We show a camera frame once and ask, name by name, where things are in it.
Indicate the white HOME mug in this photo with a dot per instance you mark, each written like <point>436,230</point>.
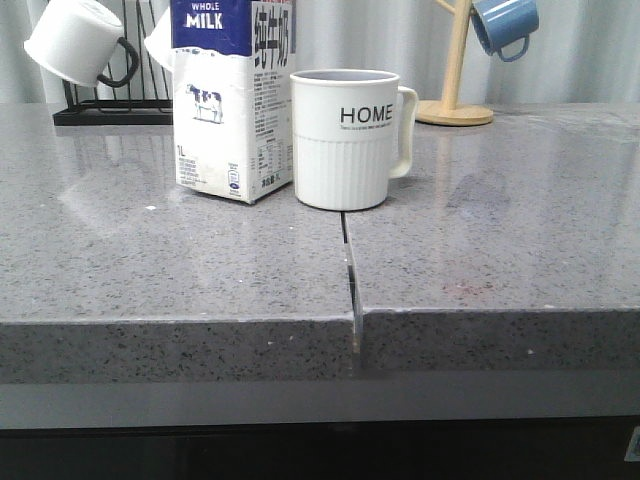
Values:
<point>352,134</point>

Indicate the wooden mug tree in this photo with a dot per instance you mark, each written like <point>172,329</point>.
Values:
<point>448,111</point>

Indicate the white enamel mug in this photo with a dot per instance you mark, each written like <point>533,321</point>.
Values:
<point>76,40</point>
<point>158,43</point>

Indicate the white enamel mug left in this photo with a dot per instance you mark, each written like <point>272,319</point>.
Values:
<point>76,40</point>

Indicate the blue white milk carton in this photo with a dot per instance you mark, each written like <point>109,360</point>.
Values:
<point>232,96</point>

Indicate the black wire mug rack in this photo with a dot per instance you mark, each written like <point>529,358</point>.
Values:
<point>146,99</point>

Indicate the white enamel mug right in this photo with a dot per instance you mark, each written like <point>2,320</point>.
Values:
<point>158,43</point>

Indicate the blue mug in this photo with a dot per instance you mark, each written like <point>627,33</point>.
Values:
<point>504,27</point>

